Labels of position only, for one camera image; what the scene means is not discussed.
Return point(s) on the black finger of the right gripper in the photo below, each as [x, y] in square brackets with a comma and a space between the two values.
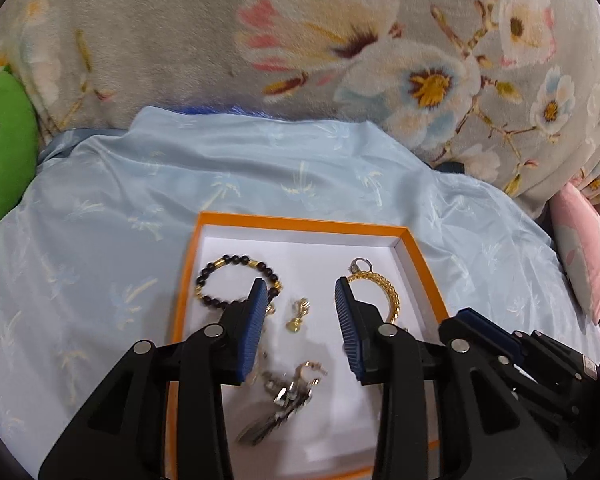
[553, 382]

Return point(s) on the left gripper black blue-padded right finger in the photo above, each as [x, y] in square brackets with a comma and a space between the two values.
[484, 432]

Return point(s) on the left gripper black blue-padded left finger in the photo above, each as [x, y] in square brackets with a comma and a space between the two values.
[120, 430]

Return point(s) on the silver metal wristwatch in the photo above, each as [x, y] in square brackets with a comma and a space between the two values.
[289, 395]

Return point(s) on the orange shallow jewelry box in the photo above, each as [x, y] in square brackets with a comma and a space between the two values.
[301, 414]

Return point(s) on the pink floral pillow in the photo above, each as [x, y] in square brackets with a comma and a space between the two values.
[577, 235]

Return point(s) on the gold pearl brooch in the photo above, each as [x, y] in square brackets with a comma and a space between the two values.
[301, 311]

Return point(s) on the light blue palm-print cloth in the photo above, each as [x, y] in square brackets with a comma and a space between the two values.
[91, 258]

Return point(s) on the grey floral blanket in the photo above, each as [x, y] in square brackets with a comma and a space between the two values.
[508, 88]

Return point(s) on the green plush pillow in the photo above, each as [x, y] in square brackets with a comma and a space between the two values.
[18, 142]

